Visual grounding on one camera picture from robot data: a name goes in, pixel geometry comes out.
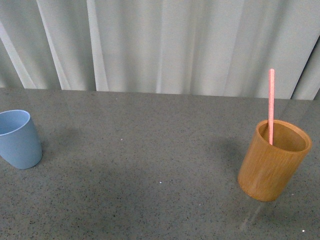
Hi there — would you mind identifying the pink chopstick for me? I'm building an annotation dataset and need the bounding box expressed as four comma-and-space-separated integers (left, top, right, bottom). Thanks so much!
268, 68, 275, 145

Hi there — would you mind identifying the blue plastic cup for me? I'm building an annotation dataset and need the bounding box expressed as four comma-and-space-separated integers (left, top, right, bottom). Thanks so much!
0, 109, 42, 170

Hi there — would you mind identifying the brown bamboo holder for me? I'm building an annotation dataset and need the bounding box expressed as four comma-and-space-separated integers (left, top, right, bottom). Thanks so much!
237, 120, 312, 202

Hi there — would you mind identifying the white curtain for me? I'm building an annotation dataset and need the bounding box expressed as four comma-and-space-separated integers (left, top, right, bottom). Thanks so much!
0, 0, 320, 100

